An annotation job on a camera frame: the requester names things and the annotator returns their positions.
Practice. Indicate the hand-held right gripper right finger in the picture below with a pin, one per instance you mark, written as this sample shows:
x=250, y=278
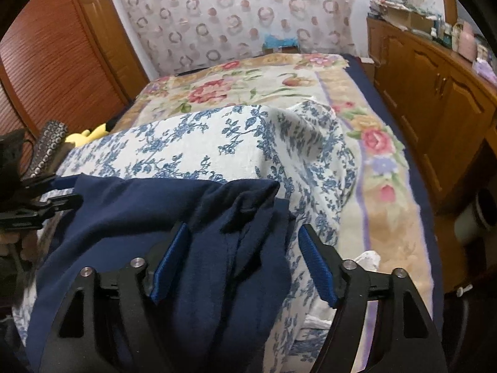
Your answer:
x=316, y=268

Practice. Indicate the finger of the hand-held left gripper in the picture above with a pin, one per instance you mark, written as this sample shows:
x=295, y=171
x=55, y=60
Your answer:
x=46, y=184
x=35, y=211

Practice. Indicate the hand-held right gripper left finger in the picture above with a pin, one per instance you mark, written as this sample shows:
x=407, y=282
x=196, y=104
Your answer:
x=170, y=266

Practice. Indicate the navy printed t-shirt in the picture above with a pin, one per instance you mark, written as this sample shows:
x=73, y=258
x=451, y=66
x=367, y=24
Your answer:
x=213, y=279

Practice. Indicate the person's left hand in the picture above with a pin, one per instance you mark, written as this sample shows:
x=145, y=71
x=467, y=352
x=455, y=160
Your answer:
x=30, y=249

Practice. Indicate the circle patterned blue cloth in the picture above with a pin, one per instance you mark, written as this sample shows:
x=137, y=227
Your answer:
x=48, y=147

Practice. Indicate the yellow plush toy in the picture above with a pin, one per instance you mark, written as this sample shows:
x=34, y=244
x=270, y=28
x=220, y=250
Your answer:
x=87, y=135

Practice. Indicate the wooden louvered wardrobe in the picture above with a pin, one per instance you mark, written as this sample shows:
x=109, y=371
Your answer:
x=58, y=66

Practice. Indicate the blue floral white sheet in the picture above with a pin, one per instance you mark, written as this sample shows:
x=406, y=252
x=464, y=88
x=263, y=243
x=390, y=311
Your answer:
x=194, y=143

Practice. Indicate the white round appliance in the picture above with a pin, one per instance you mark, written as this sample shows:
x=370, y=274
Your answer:
x=466, y=221

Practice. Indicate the wooden cabinet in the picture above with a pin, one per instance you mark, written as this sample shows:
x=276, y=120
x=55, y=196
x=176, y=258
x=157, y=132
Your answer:
x=427, y=97

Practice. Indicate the light blue bag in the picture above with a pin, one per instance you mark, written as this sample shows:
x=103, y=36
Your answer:
x=277, y=42

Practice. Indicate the circle patterned sheer curtain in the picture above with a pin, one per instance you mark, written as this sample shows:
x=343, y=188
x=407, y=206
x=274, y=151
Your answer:
x=213, y=19

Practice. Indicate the lilac cloth item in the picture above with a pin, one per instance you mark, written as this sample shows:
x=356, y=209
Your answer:
x=483, y=70

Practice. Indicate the cardboard box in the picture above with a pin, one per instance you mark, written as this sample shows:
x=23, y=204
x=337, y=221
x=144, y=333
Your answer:
x=407, y=19

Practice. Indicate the pink container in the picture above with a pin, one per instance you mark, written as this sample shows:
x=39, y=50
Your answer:
x=468, y=42

